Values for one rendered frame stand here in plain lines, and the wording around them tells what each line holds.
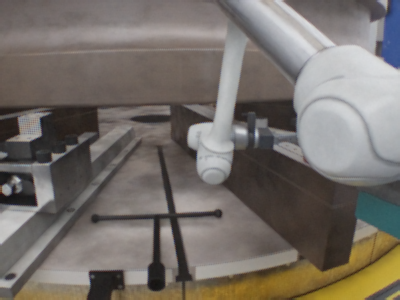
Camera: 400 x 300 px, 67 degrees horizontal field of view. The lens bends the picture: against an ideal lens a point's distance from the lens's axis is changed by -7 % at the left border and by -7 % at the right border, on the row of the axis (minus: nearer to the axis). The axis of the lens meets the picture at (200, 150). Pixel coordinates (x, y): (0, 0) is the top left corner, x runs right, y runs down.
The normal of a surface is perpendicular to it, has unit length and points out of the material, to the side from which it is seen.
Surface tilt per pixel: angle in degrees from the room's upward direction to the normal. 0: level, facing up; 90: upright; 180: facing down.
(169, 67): 90
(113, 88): 90
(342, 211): 90
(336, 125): 97
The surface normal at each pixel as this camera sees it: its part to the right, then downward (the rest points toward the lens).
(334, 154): -0.82, 0.21
